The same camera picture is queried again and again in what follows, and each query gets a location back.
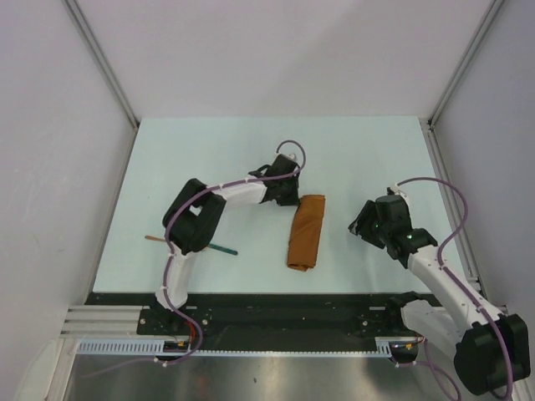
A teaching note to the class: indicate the right aluminium corner post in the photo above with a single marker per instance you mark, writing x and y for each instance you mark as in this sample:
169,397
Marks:
475,43

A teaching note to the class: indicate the orange cloth napkin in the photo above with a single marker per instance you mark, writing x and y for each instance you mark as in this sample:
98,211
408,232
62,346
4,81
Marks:
305,233

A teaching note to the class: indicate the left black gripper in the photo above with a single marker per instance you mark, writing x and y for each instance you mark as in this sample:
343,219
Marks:
293,200

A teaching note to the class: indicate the white slotted cable duct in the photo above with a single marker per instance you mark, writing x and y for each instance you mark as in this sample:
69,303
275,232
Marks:
381,348

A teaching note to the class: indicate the right aluminium side rail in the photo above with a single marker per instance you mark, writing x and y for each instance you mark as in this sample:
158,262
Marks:
454,208

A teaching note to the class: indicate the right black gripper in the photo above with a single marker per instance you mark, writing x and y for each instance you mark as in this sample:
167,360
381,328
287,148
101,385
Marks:
367,212

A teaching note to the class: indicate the aluminium front rail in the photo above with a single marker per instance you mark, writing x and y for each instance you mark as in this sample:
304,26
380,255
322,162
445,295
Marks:
100,321

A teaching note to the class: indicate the left aluminium corner post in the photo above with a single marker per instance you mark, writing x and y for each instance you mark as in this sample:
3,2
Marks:
96,52

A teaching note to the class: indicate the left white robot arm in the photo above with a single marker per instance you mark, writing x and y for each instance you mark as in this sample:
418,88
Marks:
193,217

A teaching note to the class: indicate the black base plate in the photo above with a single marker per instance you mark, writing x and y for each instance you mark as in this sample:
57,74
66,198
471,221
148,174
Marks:
384,300

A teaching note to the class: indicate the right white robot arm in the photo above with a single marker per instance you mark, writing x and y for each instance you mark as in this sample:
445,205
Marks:
489,349

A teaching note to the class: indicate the aluminium corner post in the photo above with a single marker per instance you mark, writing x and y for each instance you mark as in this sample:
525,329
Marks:
96,52
475,43

